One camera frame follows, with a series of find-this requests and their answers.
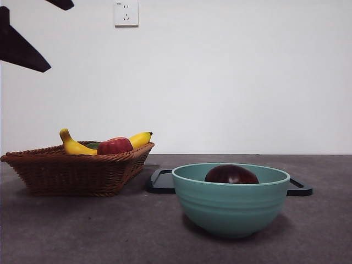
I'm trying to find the dark purple plum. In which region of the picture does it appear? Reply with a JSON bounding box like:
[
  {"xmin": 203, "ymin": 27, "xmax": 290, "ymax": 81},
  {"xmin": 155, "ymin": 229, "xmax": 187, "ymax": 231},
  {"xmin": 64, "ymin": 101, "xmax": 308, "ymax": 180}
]
[{"xmin": 204, "ymin": 164, "xmax": 260, "ymax": 184}]

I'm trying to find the teal ribbed bowl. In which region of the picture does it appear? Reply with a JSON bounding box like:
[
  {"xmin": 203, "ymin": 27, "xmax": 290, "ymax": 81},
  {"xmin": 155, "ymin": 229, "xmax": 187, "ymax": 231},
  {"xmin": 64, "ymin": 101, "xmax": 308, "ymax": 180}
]
[{"xmin": 171, "ymin": 162, "xmax": 291, "ymax": 238}]

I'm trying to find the yellow banana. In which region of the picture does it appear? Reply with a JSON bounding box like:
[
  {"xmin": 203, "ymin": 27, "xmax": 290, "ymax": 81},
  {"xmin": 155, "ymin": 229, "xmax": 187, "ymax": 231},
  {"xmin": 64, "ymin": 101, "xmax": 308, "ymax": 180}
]
[{"xmin": 59, "ymin": 128, "xmax": 154, "ymax": 156}]

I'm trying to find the red apple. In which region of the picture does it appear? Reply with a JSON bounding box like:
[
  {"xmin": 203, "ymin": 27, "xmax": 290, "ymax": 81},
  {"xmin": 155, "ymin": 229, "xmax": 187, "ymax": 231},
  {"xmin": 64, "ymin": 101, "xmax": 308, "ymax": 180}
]
[{"xmin": 97, "ymin": 136, "xmax": 134, "ymax": 155}]

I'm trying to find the brown wicker basket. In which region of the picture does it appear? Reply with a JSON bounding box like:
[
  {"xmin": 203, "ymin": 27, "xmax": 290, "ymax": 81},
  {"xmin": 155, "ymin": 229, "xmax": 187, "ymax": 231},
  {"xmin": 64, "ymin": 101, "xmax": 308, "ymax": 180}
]
[{"xmin": 0, "ymin": 141, "xmax": 155, "ymax": 197}]

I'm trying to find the black rectangular tray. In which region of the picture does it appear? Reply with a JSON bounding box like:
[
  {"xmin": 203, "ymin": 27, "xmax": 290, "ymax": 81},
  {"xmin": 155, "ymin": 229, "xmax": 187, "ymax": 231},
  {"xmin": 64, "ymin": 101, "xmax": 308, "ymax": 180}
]
[{"xmin": 145, "ymin": 168, "xmax": 314, "ymax": 196}]

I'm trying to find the white wall socket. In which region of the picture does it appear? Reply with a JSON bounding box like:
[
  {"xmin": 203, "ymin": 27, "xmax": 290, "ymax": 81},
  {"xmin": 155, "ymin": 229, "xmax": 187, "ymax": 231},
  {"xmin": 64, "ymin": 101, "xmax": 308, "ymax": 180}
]
[{"xmin": 114, "ymin": 0, "xmax": 139, "ymax": 28}]

